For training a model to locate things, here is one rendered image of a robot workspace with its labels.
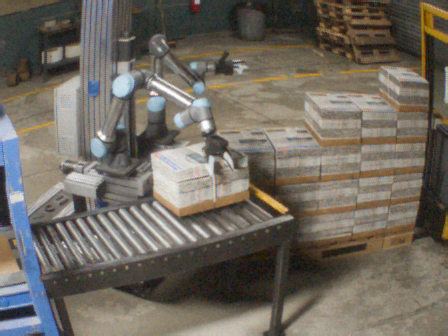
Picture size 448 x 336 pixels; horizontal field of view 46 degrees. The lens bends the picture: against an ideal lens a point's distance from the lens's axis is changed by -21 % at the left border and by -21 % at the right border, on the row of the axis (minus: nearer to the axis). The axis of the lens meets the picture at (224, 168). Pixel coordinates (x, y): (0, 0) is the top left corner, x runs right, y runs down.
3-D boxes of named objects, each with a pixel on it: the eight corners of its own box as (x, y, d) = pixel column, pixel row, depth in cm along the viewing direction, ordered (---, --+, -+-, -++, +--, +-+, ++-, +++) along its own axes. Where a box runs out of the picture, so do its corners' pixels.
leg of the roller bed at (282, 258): (275, 330, 339) (286, 235, 312) (281, 334, 334) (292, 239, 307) (267, 333, 336) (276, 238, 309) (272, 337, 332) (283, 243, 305)
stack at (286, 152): (215, 246, 436) (214, 129, 403) (367, 227, 453) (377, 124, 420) (224, 275, 401) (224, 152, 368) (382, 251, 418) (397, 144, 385)
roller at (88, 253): (73, 226, 300) (71, 218, 298) (104, 271, 263) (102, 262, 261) (65, 228, 298) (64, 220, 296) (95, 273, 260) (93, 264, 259)
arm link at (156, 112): (146, 123, 390) (146, 102, 384) (147, 116, 402) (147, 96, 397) (165, 122, 391) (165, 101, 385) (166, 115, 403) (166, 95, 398)
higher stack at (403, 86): (366, 227, 453) (377, 64, 402) (396, 222, 457) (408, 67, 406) (381, 251, 418) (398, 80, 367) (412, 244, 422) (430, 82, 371)
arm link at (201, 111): (197, 102, 307) (211, 96, 302) (203, 124, 306) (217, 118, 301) (187, 103, 301) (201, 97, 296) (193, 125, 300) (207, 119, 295)
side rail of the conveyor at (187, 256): (286, 235, 312) (288, 213, 307) (292, 239, 307) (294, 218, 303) (42, 294, 249) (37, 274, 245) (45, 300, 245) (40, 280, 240)
